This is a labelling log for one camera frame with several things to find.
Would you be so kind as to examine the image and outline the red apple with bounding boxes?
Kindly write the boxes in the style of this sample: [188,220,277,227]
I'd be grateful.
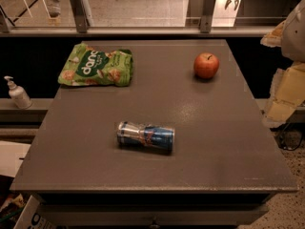
[193,52,219,79]

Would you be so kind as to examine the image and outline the left metal railing post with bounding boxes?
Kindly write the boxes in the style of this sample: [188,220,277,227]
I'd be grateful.
[70,0,88,33]

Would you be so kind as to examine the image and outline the right metal railing post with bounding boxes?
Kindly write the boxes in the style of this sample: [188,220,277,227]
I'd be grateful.
[200,0,216,33]

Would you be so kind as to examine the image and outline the white cardboard box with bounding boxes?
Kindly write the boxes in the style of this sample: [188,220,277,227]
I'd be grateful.
[13,196,56,229]

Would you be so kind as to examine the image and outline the white pump bottle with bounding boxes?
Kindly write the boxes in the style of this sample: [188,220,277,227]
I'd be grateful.
[4,75,32,109]

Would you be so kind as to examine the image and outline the red bull can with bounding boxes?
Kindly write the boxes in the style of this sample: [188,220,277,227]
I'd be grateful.
[116,121,174,153]

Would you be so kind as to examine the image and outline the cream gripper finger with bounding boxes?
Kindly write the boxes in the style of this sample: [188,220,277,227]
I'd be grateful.
[262,62,305,128]
[260,21,285,48]

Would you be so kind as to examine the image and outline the grey cabinet table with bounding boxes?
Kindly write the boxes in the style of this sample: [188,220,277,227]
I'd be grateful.
[11,39,297,227]

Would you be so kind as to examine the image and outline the green snack bag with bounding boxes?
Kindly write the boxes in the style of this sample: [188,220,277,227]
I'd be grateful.
[58,43,133,87]

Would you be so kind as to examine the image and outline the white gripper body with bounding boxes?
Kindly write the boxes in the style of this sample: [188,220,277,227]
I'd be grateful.
[281,0,305,62]

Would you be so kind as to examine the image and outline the metal railing post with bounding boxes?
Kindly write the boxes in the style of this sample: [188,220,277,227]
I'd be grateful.
[200,0,216,33]
[70,0,88,33]

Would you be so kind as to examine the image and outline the black cable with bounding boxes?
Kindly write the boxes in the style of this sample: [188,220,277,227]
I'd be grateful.
[275,121,305,152]

